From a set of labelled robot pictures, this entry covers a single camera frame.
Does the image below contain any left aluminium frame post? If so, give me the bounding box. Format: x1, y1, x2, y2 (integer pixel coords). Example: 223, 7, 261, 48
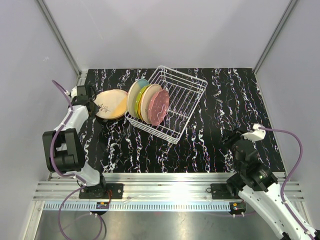
35, 0, 82, 79

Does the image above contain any pink scalloped plate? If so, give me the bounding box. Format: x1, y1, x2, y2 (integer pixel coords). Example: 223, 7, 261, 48
147, 89, 170, 126

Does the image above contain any white wire dish rack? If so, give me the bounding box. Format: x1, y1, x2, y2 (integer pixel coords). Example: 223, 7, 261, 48
125, 65, 208, 144

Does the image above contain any green polka dot plate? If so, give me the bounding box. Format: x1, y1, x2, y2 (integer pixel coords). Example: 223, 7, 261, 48
134, 84, 151, 119

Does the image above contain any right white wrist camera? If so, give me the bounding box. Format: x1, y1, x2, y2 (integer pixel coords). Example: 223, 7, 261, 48
241, 123, 266, 142

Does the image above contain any blue cream branch plate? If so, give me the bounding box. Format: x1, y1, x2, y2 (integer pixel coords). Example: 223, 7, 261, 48
127, 79, 149, 117

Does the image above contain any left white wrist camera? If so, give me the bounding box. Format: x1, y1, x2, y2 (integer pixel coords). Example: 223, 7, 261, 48
66, 86, 78, 99

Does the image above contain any pink cream branch plate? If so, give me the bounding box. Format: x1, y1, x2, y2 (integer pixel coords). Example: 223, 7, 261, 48
140, 84, 162, 124

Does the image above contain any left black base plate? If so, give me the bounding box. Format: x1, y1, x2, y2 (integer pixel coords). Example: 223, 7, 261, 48
79, 183, 124, 200

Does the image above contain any aluminium mounting rail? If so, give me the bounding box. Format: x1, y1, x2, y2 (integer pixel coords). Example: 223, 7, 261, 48
33, 172, 232, 202

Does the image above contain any right aluminium frame post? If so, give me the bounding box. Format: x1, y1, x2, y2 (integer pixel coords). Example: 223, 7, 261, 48
253, 0, 300, 75

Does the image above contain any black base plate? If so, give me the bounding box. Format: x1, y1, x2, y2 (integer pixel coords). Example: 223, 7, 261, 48
210, 183, 241, 200
79, 183, 124, 200

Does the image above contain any black marble pattern mat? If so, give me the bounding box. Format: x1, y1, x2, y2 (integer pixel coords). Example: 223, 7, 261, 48
78, 68, 271, 173

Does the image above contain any orange cream branch plate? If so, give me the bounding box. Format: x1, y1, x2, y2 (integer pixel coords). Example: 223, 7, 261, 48
94, 89, 128, 120

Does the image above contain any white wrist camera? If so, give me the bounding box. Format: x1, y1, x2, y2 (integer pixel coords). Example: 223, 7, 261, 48
241, 123, 266, 142
66, 86, 78, 99

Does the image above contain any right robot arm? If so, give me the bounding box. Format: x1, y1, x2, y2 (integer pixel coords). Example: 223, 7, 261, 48
222, 127, 320, 240

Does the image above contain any white slotted cable duct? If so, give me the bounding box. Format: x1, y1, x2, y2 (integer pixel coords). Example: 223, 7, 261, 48
43, 201, 231, 212

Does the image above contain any aluminium frame post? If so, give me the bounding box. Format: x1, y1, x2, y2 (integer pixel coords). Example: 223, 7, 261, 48
35, 0, 82, 79
253, 0, 300, 75

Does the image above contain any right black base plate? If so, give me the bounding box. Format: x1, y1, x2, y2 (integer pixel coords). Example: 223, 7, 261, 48
210, 183, 241, 200

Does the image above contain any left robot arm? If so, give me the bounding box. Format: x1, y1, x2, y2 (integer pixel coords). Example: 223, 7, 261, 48
42, 80, 108, 199

